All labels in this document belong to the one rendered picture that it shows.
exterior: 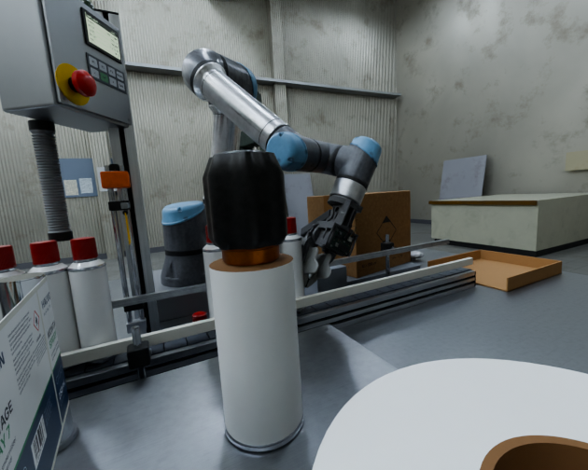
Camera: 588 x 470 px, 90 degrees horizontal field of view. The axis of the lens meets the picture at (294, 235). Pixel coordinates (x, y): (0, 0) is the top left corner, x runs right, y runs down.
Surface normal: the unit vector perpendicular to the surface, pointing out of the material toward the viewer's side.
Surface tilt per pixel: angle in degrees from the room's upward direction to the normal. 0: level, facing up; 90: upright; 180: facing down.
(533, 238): 90
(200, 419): 0
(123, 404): 0
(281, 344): 90
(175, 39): 90
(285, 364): 90
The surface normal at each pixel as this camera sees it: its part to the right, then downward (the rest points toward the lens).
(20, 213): 0.43, 0.10
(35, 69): -0.15, 0.15
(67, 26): 0.99, -0.04
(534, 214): -0.90, 0.11
